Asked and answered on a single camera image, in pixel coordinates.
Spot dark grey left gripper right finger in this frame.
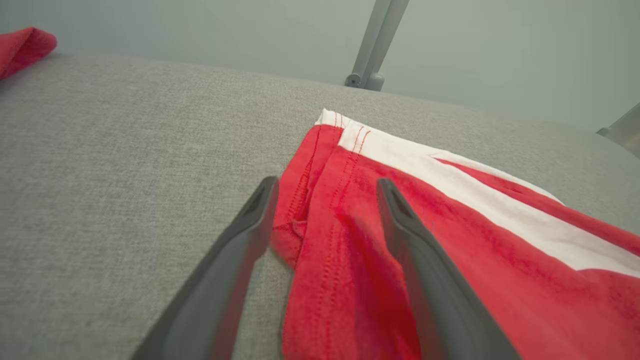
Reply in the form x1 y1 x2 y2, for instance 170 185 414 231
376 178 521 360

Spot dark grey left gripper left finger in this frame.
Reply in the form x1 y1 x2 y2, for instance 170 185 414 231
130 176 280 360

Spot red shorts with white stripe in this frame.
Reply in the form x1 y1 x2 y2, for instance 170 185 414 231
270 108 640 360

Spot red shirt with white sleeves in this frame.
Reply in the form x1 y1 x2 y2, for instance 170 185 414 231
0 27 58 81

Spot grey fabric sofa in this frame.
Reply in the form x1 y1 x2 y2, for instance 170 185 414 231
0 50 640 360

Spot grey metal frame rail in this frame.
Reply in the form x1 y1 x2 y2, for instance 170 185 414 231
596 102 640 160

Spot grey metal post bracket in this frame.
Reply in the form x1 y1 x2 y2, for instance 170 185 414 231
344 0 411 92

